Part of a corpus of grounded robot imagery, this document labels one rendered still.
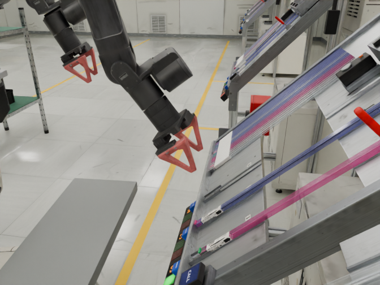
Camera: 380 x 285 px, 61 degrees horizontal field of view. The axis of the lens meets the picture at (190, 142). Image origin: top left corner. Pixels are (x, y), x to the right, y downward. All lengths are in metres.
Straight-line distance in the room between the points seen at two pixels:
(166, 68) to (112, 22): 0.13
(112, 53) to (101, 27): 0.05
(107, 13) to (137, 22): 9.16
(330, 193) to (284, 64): 4.16
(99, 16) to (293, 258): 0.50
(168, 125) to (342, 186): 0.77
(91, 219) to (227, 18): 8.48
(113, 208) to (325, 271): 0.64
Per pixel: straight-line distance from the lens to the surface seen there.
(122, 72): 0.61
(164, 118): 0.65
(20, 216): 2.25
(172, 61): 0.63
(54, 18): 1.03
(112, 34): 0.60
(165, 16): 9.51
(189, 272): 0.61
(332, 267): 0.92
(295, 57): 5.24
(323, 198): 1.16
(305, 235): 0.53
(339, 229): 0.53
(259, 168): 0.80
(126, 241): 1.87
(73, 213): 1.11
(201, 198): 0.88
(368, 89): 0.78
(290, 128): 2.02
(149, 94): 0.64
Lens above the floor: 1.24
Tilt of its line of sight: 25 degrees down
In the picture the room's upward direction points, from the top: straight up
